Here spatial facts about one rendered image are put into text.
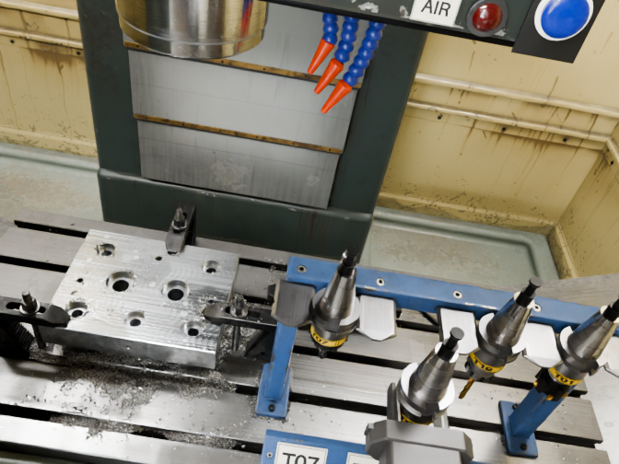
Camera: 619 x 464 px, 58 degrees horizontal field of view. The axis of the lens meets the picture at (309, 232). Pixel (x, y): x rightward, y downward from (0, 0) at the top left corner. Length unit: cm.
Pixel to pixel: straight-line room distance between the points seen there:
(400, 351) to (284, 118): 54
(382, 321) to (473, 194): 116
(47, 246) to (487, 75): 117
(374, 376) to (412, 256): 76
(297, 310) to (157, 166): 73
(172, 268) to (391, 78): 58
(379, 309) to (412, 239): 109
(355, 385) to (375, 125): 56
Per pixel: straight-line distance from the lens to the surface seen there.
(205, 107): 122
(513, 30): 43
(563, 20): 42
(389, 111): 123
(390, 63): 118
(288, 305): 72
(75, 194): 186
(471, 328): 77
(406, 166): 176
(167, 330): 97
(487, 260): 187
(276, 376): 94
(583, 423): 119
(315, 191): 132
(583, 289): 158
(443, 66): 159
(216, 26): 58
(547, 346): 81
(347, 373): 106
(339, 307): 69
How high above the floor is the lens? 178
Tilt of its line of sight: 43 degrees down
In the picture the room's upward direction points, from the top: 12 degrees clockwise
